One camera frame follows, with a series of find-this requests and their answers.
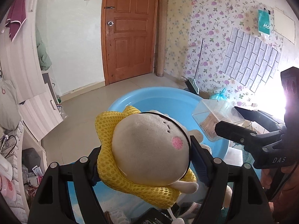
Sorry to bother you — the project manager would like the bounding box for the white wooden wardrobe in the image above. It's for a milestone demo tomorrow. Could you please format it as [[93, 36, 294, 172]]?
[[1, 0, 63, 142]]

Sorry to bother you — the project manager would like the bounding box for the person's right hand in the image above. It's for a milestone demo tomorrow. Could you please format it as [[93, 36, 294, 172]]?
[[260, 165, 283, 193]]

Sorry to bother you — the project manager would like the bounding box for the teal paper bag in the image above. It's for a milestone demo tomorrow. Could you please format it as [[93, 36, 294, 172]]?
[[258, 9, 271, 35]]

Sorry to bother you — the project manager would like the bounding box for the clear plastic toothpick box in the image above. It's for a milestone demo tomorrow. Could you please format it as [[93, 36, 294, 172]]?
[[192, 99, 245, 142]]

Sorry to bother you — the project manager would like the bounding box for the maroon hanging towel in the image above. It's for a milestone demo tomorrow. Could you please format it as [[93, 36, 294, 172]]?
[[5, 0, 26, 42]]

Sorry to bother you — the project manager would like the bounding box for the light blue plastic basin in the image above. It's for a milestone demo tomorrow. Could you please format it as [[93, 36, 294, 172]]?
[[67, 86, 261, 224]]

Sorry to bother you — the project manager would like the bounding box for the white electric kettle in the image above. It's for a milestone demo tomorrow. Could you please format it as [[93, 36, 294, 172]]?
[[0, 155, 13, 181]]

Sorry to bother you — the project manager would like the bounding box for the green hanging jacket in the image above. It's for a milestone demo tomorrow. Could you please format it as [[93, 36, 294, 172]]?
[[36, 29, 52, 71]]

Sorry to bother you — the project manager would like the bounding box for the yellow mesh plush doll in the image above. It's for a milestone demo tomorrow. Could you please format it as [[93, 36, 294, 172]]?
[[95, 106, 203, 209]]

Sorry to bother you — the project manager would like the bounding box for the pink water bottle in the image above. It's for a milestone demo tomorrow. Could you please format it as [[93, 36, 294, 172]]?
[[1, 175, 17, 201]]

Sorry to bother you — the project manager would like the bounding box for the black rectangular bottle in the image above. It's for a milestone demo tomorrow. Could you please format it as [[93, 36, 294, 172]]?
[[131, 207, 172, 224]]

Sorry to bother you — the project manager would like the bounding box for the brown wooden door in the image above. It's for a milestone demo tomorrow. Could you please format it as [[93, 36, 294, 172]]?
[[101, 0, 158, 85]]

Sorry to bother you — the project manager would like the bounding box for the blue plastic bag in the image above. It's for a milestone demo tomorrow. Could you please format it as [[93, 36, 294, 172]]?
[[209, 88, 227, 101]]

